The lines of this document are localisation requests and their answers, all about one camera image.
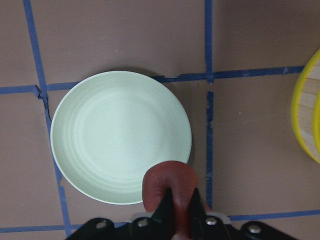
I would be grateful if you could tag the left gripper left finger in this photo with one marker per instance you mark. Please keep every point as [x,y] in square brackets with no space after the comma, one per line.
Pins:
[164,212]

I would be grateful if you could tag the green plate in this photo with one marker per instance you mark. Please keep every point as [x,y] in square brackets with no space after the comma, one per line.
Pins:
[110,128]

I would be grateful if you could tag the yellow steamer basket middle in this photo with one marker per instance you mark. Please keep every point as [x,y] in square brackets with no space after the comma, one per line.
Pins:
[305,108]

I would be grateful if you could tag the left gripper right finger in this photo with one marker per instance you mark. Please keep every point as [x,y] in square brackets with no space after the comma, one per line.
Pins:
[196,209]

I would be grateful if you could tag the brown bun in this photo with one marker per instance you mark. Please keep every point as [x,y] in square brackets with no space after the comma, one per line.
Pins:
[182,180]

